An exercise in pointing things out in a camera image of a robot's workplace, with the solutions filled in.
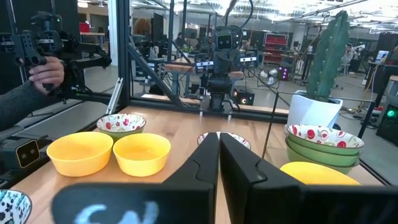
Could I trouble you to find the red storage cabinet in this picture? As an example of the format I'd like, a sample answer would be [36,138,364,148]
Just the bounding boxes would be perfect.
[263,32,289,57]

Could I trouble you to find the small table-level camera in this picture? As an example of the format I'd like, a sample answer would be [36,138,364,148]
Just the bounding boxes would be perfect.
[15,139,41,169]

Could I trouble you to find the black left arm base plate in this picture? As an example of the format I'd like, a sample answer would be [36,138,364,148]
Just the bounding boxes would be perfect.
[198,104,241,121]

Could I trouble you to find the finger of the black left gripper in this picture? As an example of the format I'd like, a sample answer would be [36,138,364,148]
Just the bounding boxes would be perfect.
[214,49,228,75]
[226,49,241,75]

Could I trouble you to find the silver metal bracket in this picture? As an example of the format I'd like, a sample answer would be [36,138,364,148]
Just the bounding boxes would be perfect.
[106,77,124,115]

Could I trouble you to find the person's forearm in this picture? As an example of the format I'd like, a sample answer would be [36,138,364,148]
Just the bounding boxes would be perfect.
[0,80,50,131]

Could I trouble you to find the black partition panel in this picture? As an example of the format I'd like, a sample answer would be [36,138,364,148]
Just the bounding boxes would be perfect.
[0,0,78,94]

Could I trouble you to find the green cactus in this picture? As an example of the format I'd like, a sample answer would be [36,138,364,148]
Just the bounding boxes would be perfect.
[306,11,351,103]

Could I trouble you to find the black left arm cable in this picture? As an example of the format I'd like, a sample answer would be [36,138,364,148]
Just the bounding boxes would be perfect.
[223,0,254,32]

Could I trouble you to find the person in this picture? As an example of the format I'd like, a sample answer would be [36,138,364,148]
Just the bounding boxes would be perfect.
[341,42,358,65]

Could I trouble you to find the black computer tower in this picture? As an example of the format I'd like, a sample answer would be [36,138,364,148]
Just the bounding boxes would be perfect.
[234,88,256,106]

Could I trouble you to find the black computer green light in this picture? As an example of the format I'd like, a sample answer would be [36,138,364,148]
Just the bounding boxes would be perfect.
[375,104,398,147]

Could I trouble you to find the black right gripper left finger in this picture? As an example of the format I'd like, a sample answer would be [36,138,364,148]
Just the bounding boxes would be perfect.
[163,133,221,224]

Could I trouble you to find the black computer blue lights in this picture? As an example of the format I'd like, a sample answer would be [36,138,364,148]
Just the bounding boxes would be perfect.
[278,66,290,81]

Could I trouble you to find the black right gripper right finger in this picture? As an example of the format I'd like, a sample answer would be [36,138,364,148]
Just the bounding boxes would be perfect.
[220,133,302,224]

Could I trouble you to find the blue floral mini bowl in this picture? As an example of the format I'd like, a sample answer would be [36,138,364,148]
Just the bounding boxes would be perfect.
[0,189,33,224]

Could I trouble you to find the person's hand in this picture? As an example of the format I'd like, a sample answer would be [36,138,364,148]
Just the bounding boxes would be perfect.
[28,56,65,96]

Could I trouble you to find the white floor fan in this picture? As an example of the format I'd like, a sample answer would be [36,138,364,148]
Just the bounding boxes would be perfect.
[259,67,280,86]

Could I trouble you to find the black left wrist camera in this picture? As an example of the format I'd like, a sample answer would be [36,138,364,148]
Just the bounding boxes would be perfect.
[216,33,233,51]

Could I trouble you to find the yellow plastic mini bowl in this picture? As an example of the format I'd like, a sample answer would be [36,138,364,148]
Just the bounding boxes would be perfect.
[279,161,362,187]
[113,133,172,177]
[46,131,114,177]

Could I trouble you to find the wooden desk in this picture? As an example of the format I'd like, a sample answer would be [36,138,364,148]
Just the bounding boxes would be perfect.
[164,63,245,80]

